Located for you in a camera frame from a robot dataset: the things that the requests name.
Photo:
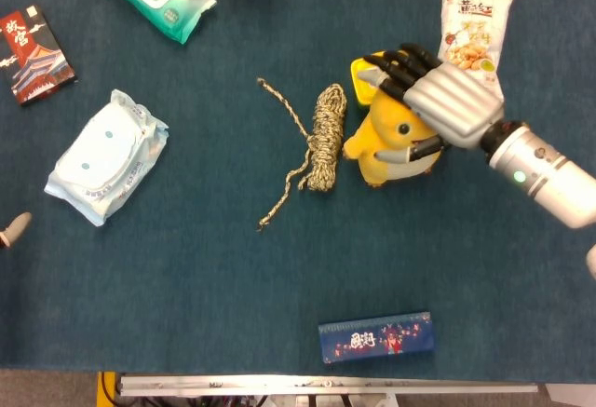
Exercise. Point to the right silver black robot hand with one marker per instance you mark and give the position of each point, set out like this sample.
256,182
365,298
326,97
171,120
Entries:
451,99

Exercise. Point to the yellow dragon plush toy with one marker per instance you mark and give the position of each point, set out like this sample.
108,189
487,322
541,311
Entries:
382,120

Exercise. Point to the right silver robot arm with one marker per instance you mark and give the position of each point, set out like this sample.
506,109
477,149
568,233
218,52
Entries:
545,174

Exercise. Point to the white peanut snack bag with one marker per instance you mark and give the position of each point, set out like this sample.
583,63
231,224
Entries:
475,16

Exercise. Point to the yellow green sponge block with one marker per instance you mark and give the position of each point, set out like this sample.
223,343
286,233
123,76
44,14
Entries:
361,83

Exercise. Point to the dark blue pencil case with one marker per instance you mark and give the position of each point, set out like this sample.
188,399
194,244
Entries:
377,339

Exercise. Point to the blue felt table cloth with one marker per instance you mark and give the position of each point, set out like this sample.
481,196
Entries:
186,286

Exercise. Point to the light blue wet wipes pack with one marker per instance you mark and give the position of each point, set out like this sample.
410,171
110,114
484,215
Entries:
102,160

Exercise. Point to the red black palace box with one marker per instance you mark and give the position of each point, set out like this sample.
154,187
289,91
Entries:
32,58

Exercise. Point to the aluminium profile rail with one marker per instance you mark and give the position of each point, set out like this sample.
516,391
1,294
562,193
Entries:
326,384

